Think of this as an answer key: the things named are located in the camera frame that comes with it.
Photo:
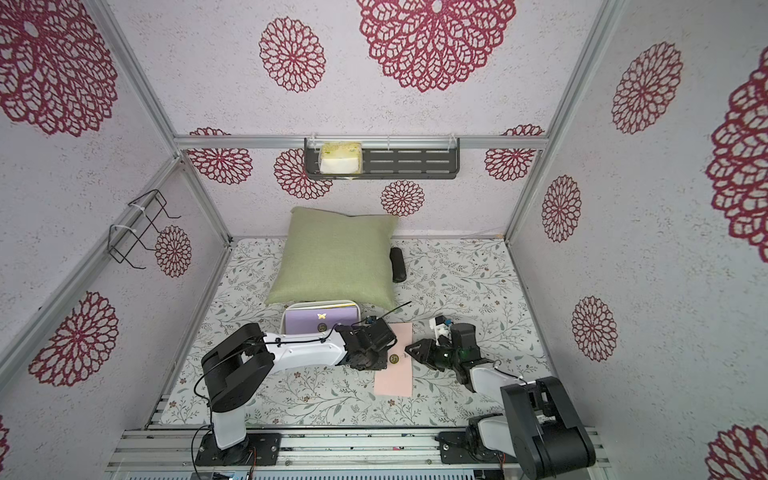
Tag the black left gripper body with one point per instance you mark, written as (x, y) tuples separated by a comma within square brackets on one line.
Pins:
[(377, 361)]

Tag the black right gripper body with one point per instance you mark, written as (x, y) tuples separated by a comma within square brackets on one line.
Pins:
[(435, 352)]

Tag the pink envelope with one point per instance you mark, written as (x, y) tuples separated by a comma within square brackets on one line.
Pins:
[(397, 378)]

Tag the lilac envelope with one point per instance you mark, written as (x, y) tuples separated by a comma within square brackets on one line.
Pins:
[(318, 321)]

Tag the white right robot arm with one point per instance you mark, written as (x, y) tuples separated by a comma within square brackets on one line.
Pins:
[(539, 428)]

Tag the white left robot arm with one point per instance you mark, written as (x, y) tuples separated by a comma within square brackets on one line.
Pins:
[(235, 369)]

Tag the white plastic storage box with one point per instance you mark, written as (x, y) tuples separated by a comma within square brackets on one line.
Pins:
[(321, 315)]

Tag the small black cylinder object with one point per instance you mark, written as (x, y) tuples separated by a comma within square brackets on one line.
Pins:
[(399, 272)]

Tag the green square pillow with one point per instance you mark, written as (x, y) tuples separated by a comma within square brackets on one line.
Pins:
[(333, 256)]

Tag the yellow white sponge block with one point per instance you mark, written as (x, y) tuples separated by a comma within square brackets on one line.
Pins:
[(341, 158)]

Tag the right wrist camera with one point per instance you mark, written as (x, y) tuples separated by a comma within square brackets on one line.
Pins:
[(461, 336)]

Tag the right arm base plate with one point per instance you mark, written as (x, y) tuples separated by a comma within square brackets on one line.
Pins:
[(464, 447)]

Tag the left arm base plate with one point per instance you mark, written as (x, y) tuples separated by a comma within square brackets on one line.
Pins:
[(240, 449)]

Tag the black wall shelf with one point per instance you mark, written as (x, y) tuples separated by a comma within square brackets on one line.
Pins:
[(441, 162)]

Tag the black wire wall rack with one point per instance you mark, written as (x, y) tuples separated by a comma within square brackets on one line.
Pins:
[(144, 212)]

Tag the aluminium front rail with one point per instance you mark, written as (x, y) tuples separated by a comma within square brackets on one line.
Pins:
[(303, 449)]

